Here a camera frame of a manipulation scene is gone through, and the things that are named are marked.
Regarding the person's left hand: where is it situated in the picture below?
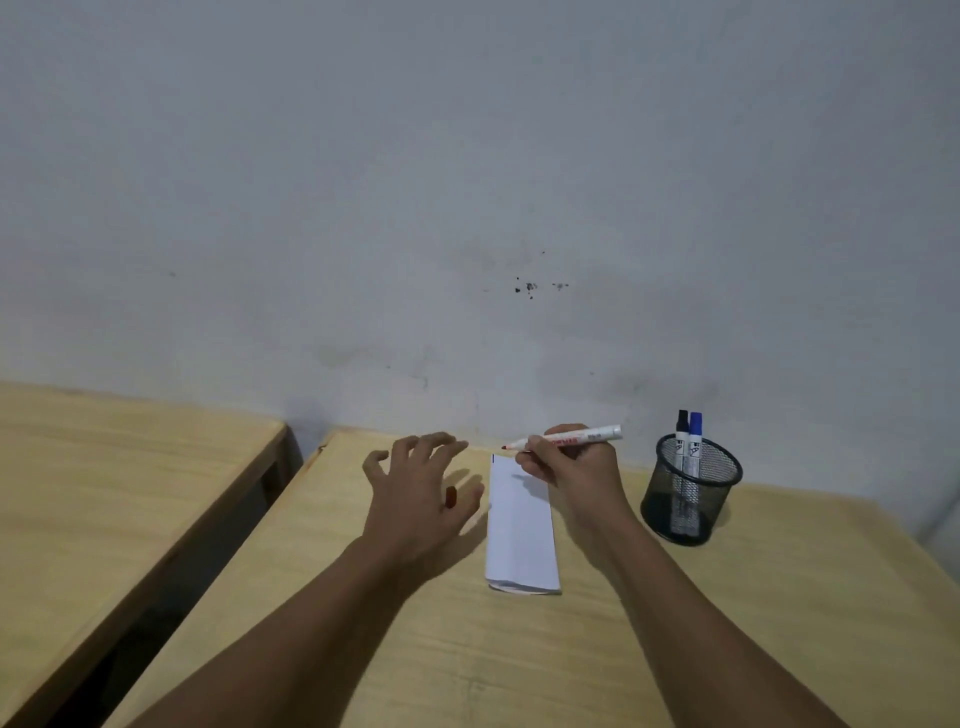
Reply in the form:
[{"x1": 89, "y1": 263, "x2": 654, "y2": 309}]
[{"x1": 362, "y1": 432, "x2": 486, "y2": 575}]

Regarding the person's right hand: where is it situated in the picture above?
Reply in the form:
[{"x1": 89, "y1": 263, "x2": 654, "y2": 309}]
[{"x1": 515, "y1": 424, "x2": 637, "y2": 540}]

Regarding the white marker with red tip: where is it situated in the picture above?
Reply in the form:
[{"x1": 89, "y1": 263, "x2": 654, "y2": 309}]
[{"x1": 500, "y1": 424, "x2": 624, "y2": 453}]

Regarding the person's left forearm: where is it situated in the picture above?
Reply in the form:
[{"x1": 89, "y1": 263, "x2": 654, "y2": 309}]
[{"x1": 127, "y1": 536, "x2": 435, "y2": 728}]

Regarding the person's right forearm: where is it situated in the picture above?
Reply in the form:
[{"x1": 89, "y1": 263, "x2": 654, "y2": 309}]
[{"x1": 564, "y1": 508, "x2": 850, "y2": 728}]

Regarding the folded white paper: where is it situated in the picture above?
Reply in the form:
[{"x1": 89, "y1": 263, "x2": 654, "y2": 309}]
[{"x1": 484, "y1": 453, "x2": 563, "y2": 597}]

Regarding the black mesh pen holder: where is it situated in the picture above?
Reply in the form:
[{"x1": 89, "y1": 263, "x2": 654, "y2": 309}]
[{"x1": 639, "y1": 432, "x2": 744, "y2": 548}]

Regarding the white marker with black cap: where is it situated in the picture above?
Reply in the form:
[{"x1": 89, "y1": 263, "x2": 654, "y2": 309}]
[{"x1": 672, "y1": 409, "x2": 693, "y2": 538}]

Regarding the white marker with blue cap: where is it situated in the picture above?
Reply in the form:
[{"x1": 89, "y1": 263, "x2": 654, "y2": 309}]
[{"x1": 685, "y1": 411, "x2": 705, "y2": 538}]

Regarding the wooden side table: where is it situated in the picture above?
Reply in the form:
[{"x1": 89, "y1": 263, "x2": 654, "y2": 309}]
[{"x1": 0, "y1": 380, "x2": 305, "y2": 728}]

